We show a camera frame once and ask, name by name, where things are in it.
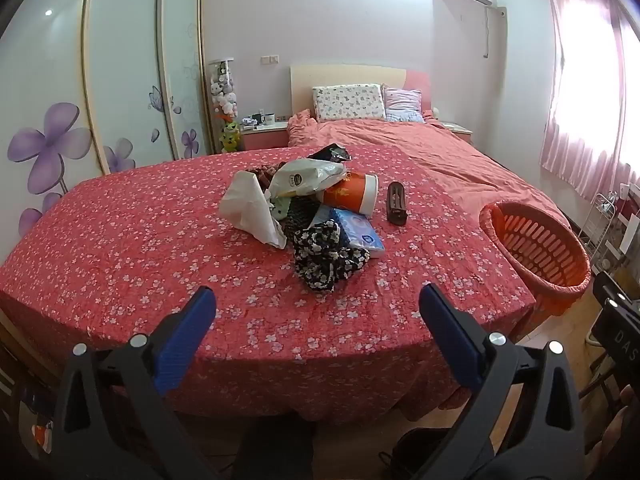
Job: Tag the white printed plastic bag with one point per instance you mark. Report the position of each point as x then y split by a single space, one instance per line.
305 175

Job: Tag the floral white pillow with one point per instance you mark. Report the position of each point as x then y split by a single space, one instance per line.
347 102

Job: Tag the pink white nightstand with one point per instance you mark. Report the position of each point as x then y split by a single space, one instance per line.
260 139
457 131

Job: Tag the brown glasses case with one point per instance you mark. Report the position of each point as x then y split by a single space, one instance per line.
397 202

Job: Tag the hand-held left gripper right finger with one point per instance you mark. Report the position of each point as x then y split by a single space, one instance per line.
450 340

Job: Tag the brown plaid cloth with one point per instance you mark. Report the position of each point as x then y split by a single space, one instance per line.
262 174

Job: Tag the white wall switch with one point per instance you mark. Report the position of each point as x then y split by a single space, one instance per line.
268 59

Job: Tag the red floral blanket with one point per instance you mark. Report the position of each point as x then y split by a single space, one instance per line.
150 240

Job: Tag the blue tissue pack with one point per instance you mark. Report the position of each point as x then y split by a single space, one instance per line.
357 230

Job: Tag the black floral cloth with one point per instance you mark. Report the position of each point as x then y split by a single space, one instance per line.
325 255

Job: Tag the person's right hand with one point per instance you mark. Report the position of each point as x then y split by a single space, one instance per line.
627 410

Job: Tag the plain white plastic bag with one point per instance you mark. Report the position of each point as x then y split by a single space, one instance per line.
247 205

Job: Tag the dark mesh cloth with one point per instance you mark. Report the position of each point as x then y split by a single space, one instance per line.
300 212

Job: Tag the green plush toy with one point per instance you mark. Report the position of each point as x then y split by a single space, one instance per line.
229 137

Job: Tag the orange plastic basket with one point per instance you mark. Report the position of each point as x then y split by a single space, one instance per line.
540 255

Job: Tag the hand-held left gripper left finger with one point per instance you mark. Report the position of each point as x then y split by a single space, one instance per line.
185 340

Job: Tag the air conditioner pipe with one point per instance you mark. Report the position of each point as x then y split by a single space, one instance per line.
485 30

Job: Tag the light green packet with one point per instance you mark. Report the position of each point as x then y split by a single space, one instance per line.
281 206

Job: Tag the clear plush toy tube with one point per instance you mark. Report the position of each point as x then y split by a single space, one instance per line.
223 90

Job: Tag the flower print sliding wardrobe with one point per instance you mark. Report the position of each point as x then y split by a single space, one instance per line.
125 85

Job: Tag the cream pink headboard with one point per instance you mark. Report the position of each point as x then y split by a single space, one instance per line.
340 75

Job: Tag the black snack packet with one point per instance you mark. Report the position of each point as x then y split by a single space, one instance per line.
330 152

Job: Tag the pink striped pillow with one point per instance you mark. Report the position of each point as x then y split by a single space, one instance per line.
402 105

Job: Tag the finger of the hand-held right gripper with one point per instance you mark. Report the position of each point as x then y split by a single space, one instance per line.
617 295

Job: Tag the black bag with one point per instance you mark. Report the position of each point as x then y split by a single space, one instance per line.
415 455

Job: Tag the pink curtain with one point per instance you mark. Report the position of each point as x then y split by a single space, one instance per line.
585 85

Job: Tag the orange white paper cup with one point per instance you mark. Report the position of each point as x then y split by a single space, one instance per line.
350 194

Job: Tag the salmon duvet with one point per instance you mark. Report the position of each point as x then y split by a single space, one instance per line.
425 155

